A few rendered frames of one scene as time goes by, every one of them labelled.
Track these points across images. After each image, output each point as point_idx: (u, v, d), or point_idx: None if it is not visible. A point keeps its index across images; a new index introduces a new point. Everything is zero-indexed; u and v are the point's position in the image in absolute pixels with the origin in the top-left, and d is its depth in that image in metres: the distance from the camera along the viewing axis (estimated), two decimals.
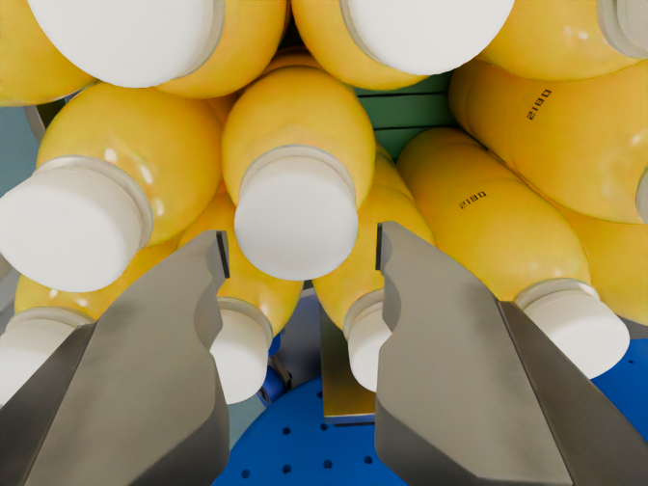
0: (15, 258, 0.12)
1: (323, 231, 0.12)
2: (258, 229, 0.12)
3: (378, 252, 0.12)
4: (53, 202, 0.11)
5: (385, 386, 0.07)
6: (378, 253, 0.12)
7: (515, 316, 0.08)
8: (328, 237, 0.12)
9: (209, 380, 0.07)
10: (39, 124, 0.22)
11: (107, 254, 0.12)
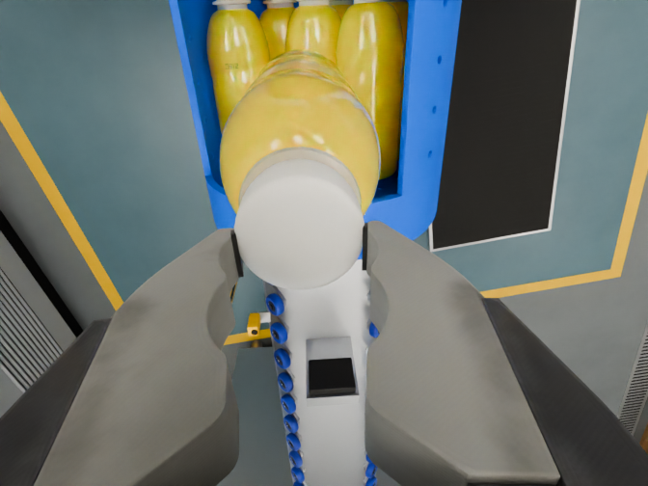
0: None
1: (328, 238, 0.11)
2: (259, 236, 0.11)
3: (364, 252, 0.12)
4: None
5: (374, 387, 0.07)
6: (364, 253, 0.12)
7: (500, 312, 0.08)
8: (333, 244, 0.12)
9: (220, 379, 0.07)
10: None
11: None
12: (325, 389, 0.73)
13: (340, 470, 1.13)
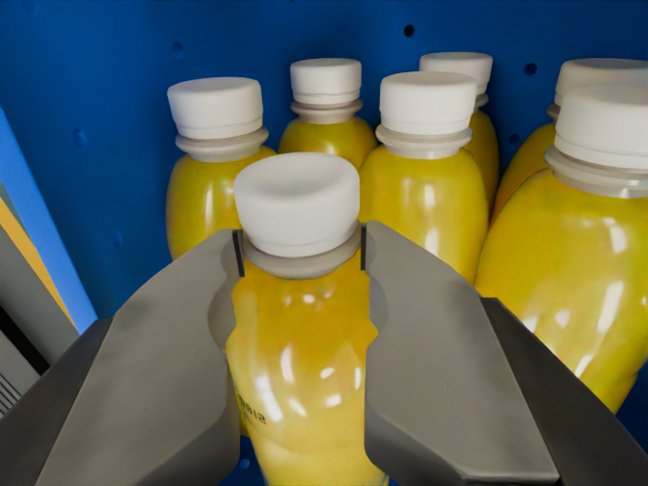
0: None
1: (322, 173, 0.12)
2: (258, 175, 0.12)
3: (363, 252, 0.12)
4: None
5: (373, 387, 0.07)
6: (363, 253, 0.12)
7: (499, 312, 0.08)
8: (327, 175, 0.12)
9: (222, 379, 0.07)
10: None
11: None
12: None
13: None
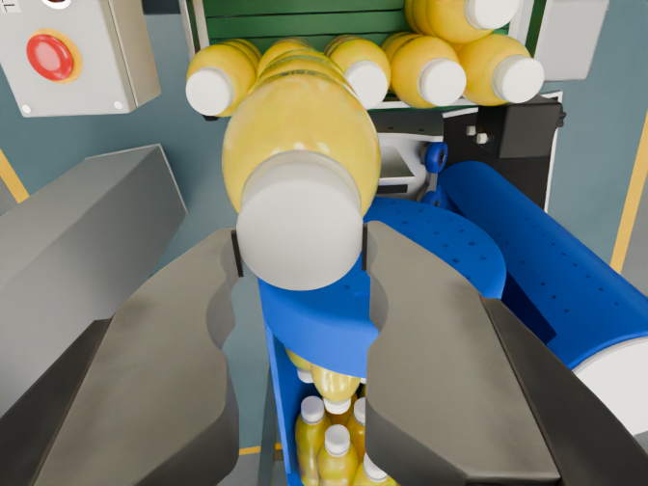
0: (252, 256, 0.12)
1: None
2: None
3: (364, 252, 0.12)
4: (311, 198, 0.11)
5: (374, 387, 0.07)
6: (364, 253, 0.12)
7: (500, 312, 0.08)
8: None
9: (221, 379, 0.07)
10: (184, 8, 0.43)
11: (345, 251, 0.12)
12: None
13: None
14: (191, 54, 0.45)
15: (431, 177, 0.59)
